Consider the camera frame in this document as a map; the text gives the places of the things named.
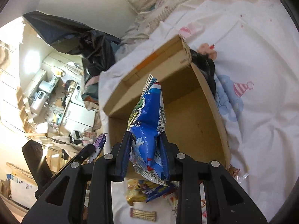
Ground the black plastic bag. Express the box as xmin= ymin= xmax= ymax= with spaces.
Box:
xmin=23 ymin=11 xmax=121 ymax=81

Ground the white printed bed sheet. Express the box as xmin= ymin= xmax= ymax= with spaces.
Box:
xmin=99 ymin=0 xmax=298 ymax=220

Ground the beige wafer bar packet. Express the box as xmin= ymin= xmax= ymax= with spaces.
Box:
xmin=130 ymin=208 xmax=157 ymax=222

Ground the yellow blue snack bag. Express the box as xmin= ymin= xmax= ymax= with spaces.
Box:
xmin=126 ymin=179 xmax=176 ymax=206

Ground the floral quilt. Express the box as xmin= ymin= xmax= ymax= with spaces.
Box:
xmin=122 ymin=0 xmax=188 ymax=44

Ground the dark grey cloth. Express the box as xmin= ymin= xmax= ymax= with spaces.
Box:
xmin=191 ymin=50 xmax=216 ymax=97

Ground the cardboard box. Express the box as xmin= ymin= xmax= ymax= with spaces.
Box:
xmin=103 ymin=35 xmax=231 ymax=167

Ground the small brown candy wrapper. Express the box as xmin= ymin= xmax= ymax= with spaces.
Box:
xmin=228 ymin=165 xmax=240 ymax=178

